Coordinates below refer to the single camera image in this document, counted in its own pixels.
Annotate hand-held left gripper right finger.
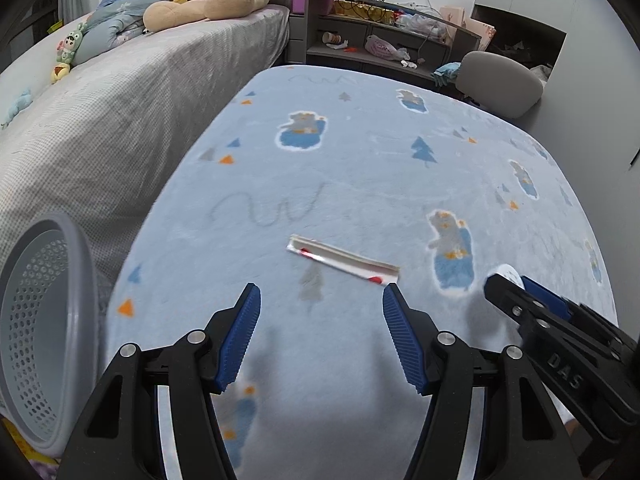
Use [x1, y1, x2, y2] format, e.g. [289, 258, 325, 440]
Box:
[382, 284, 583, 480]

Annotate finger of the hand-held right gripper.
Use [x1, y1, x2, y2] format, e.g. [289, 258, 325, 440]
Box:
[521, 275, 584, 319]
[484, 274, 571, 350]

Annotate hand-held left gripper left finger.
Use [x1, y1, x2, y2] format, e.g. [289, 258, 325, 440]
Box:
[57, 282, 262, 480]

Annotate white paper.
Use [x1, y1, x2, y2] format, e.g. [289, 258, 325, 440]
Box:
[487, 263, 525, 286]

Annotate torn red white wrapper strip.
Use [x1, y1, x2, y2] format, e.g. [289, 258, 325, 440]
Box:
[286, 234, 401, 286]

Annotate grey perforated plastic basket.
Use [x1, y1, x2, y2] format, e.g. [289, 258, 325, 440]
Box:
[0, 212, 101, 457]

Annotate blue printed blanket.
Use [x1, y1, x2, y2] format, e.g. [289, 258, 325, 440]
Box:
[105, 64, 623, 480]

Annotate grey chair backrest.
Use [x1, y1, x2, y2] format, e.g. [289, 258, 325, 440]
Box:
[457, 51, 545, 120]

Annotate teal cloth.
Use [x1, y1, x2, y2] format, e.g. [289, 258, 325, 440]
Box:
[432, 61, 463, 86]

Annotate pink floral cloth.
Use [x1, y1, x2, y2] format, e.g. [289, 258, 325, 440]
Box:
[10, 440, 61, 480]

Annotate grey covered bed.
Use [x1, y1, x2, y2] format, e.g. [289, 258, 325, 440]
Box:
[0, 2, 291, 306]

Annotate pink paper bags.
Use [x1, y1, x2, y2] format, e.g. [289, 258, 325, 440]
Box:
[440, 6, 498, 41]

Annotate pink plastic bag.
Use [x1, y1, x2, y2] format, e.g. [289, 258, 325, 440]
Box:
[365, 35, 411, 61]

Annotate white plastic bag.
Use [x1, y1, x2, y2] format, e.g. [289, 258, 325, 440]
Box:
[397, 10, 448, 41]

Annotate grey desk shelf unit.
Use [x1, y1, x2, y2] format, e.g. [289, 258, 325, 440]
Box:
[302, 0, 481, 88]

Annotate grey nightstand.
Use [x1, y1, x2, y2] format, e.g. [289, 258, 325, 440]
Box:
[286, 12, 307, 65]

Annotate yellow packages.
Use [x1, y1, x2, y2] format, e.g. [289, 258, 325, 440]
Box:
[334, 0, 396, 25]

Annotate light blue plush toy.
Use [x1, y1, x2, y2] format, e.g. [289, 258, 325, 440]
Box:
[0, 89, 32, 128]

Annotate green plush toy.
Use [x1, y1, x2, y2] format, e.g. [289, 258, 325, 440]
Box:
[57, 22, 87, 63]

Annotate blue star print quilt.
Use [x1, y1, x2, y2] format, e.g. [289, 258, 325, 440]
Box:
[65, 0, 186, 66]

